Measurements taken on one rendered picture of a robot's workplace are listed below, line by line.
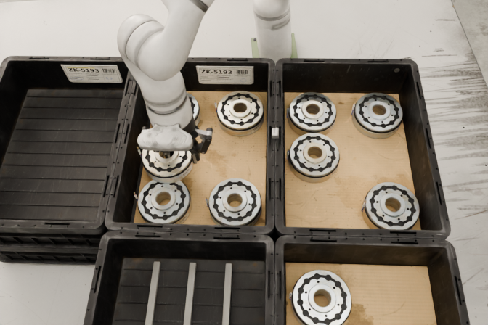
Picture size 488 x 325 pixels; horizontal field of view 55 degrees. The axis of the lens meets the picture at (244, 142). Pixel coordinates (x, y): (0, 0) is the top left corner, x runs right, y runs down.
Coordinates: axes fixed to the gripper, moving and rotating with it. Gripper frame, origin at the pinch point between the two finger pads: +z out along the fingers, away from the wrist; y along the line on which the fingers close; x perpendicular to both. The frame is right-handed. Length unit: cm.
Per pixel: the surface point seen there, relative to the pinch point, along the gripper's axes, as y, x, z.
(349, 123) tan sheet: -34.8, -12.4, 5.9
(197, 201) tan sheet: -3.1, 7.4, 5.7
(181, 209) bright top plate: -0.5, 10.6, 2.5
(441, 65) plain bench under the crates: -64, -41, 19
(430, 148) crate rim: -48.0, -1.2, -2.6
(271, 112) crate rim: -17.5, -7.8, -4.2
